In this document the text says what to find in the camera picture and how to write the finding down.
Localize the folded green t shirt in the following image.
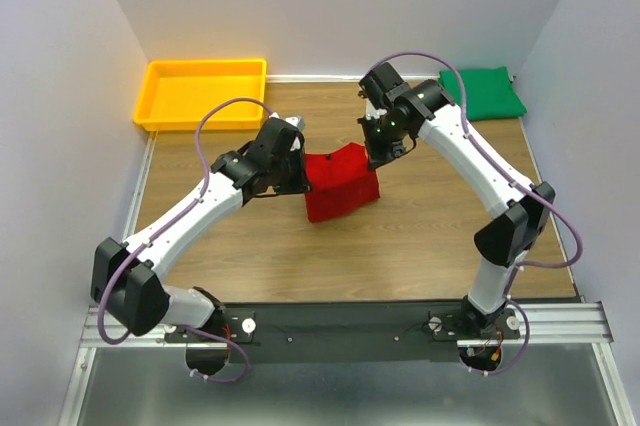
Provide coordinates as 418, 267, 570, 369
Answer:
459, 67, 527, 121

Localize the red t shirt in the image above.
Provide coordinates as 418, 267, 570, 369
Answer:
305, 142, 380, 223

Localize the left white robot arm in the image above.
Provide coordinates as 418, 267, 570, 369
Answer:
91, 114, 310, 344

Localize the yellow plastic tray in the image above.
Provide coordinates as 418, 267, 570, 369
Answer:
133, 58, 267, 132

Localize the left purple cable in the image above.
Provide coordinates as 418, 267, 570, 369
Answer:
97, 97, 281, 385

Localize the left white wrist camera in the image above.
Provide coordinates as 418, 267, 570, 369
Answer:
284, 116, 305, 152

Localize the purple cable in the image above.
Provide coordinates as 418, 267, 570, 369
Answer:
97, 97, 281, 385
369, 50, 585, 377

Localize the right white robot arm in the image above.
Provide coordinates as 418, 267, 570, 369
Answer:
358, 62, 555, 338

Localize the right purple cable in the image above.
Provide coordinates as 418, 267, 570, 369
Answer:
369, 50, 585, 377

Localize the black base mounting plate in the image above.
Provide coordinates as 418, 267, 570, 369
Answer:
164, 300, 526, 375

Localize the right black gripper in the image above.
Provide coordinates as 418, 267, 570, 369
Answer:
357, 111, 407, 170

